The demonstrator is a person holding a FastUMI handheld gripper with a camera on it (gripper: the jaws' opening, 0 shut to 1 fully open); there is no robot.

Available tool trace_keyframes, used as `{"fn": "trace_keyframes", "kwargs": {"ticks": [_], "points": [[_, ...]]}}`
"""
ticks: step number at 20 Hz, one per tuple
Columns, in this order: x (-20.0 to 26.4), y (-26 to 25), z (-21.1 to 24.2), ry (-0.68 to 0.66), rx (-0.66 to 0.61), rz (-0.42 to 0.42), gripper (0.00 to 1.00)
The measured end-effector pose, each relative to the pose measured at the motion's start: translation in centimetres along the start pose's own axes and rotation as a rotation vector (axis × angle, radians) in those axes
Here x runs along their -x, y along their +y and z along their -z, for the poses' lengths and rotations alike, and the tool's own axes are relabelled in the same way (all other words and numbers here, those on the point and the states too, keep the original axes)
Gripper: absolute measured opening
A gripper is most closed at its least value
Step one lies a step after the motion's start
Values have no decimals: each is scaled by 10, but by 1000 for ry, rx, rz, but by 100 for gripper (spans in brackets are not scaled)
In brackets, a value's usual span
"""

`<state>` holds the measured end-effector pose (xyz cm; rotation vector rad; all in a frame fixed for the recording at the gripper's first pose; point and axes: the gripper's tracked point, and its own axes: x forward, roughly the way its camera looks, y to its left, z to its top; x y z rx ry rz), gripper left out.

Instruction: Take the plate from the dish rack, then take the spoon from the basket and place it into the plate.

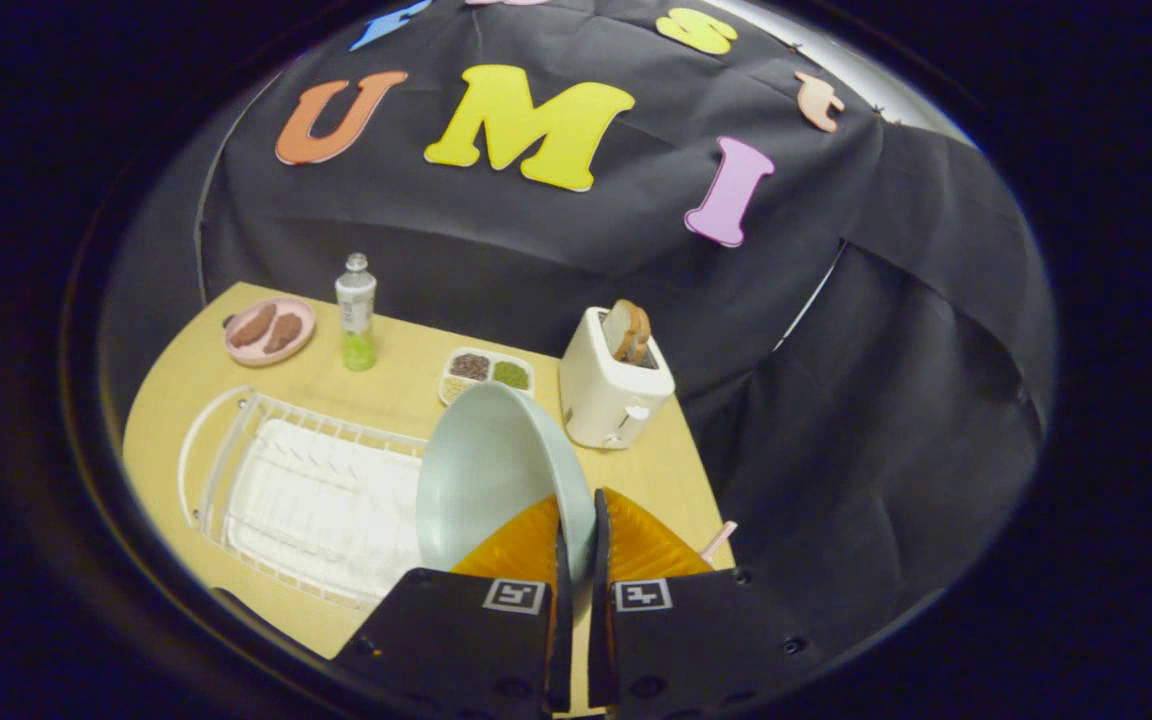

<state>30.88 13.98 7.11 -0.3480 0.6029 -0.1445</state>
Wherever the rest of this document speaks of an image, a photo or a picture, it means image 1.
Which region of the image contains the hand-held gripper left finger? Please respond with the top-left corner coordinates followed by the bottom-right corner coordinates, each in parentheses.
top-left (331, 493), bottom-right (575, 717)

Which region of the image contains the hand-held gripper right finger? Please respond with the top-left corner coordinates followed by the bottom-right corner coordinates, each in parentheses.
top-left (588, 487), bottom-right (827, 713)

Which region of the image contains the pale green plate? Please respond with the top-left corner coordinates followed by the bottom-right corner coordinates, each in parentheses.
top-left (416, 382), bottom-right (597, 581)

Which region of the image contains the white wire dish rack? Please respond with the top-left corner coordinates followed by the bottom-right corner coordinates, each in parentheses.
top-left (176, 385), bottom-right (437, 609)

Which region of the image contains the small pink plate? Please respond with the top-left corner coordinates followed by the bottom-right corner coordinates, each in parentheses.
top-left (223, 297), bottom-right (317, 367)

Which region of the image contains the white toaster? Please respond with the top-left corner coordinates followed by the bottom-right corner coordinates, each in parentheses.
top-left (558, 306), bottom-right (677, 451)

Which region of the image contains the white divided seed tray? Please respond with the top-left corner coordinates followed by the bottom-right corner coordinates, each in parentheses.
top-left (438, 346), bottom-right (536, 407)

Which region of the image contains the brown bread slice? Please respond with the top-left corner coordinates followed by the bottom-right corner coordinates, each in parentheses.
top-left (602, 299), bottom-right (653, 366)

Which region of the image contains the green liquid bottle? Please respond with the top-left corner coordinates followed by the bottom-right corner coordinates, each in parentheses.
top-left (335, 253), bottom-right (378, 372)

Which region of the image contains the brown food piece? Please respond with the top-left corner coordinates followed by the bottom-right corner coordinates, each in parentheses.
top-left (230, 303), bottom-right (278, 349)
top-left (263, 313), bottom-right (305, 355)

